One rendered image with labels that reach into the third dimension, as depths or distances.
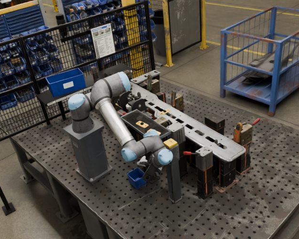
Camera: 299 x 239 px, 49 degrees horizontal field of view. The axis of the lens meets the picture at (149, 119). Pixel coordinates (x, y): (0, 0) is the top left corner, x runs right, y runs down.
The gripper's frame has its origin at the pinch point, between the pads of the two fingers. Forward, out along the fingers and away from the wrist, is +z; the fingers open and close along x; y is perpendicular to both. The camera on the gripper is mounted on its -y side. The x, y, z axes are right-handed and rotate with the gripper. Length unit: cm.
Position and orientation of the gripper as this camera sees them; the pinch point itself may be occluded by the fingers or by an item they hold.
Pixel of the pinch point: (147, 170)
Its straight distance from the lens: 200.7
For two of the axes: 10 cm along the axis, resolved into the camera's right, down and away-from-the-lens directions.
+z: -2.6, 2.9, 9.2
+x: -8.6, -5.0, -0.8
